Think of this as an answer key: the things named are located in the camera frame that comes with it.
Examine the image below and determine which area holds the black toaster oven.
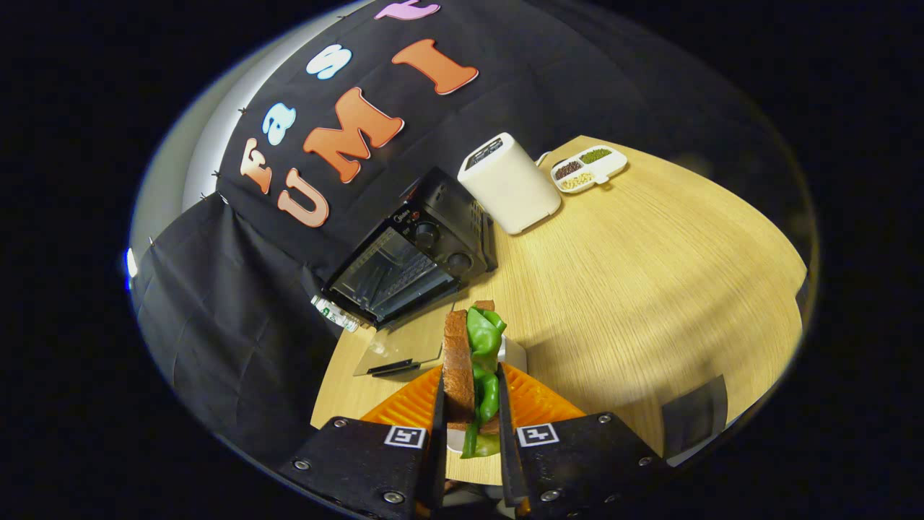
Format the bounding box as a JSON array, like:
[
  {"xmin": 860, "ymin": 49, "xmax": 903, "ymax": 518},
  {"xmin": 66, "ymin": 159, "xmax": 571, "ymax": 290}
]
[{"xmin": 321, "ymin": 168, "xmax": 499, "ymax": 379}]

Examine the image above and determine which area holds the row of black clips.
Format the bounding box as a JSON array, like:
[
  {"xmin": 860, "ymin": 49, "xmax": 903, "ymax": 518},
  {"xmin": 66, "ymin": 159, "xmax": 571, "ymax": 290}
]
[{"xmin": 148, "ymin": 107, "xmax": 250, "ymax": 250}]

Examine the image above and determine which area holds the white divided dish with beans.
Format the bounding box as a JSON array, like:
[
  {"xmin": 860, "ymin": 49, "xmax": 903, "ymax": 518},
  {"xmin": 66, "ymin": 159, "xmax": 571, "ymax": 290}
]
[{"xmin": 550, "ymin": 144, "xmax": 629, "ymax": 194}]

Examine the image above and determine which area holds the black backdrop cloth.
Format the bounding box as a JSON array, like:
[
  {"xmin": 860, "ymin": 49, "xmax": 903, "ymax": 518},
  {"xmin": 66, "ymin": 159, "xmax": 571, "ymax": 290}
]
[{"xmin": 130, "ymin": 0, "xmax": 816, "ymax": 463}]

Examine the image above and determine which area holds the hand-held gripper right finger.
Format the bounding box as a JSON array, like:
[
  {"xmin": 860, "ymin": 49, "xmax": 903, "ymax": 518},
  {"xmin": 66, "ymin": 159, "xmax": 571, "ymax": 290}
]
[{"xmin": 495, "ymin": 361, "xmax": 672, "ymax": 520}]

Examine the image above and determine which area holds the white rectangular plate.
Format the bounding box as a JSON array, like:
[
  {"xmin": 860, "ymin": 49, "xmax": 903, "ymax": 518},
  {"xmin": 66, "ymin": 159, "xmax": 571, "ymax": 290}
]
[{"xmin": 446, "ymin": 334, "xmax": 528, "ymax": 454}]

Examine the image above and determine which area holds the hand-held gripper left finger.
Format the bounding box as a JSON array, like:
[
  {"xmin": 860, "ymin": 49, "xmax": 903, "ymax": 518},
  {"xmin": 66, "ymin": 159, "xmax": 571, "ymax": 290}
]
[{"xmin": 278, "ymin": 363, "xmax": 448, "ymax": 520}]

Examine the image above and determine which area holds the white rectangular appliance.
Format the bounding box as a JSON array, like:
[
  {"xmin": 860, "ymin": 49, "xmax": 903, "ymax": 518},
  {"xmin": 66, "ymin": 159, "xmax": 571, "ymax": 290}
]
[{"xmin": 457, "ymin": 132, "xmax": 562, "ymax": 235}]

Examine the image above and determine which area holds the dark grey panel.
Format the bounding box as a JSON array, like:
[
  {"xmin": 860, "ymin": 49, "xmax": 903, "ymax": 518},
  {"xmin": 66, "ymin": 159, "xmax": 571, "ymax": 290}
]
[{"xmin": 661, "ymin": 374, "xmax": 730, "ymax": 461}]

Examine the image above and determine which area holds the lettuce sandwich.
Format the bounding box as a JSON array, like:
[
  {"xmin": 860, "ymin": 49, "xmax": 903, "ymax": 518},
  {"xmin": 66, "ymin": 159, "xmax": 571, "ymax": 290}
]
[{"xmin": 442, "ymin": 300, "xmax": 508, "ymax": 459}]

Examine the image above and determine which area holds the white bottle green label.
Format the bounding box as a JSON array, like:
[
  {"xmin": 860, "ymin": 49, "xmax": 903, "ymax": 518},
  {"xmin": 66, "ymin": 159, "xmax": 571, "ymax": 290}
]
[{"xmin": 312, "ymin": 295, "xmax": 359, "ymax": 333}]

